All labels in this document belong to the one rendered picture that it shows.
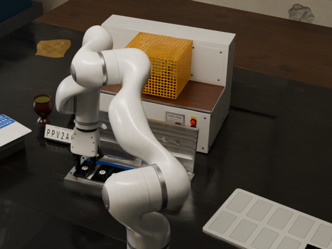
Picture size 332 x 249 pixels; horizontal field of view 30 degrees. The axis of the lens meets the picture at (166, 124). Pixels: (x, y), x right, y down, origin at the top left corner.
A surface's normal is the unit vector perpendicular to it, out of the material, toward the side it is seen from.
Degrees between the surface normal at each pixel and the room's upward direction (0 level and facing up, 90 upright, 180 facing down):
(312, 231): 0
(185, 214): 0
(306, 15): 90
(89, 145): 77
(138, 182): 26
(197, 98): 0
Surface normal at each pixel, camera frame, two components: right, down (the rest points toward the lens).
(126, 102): 0.07, -0.48
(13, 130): 0.03, -0.85
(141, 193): 0.31, -0.01
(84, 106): 0.07, 0.35
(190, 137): -0.32, 0.35
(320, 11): -0.44, 0.47
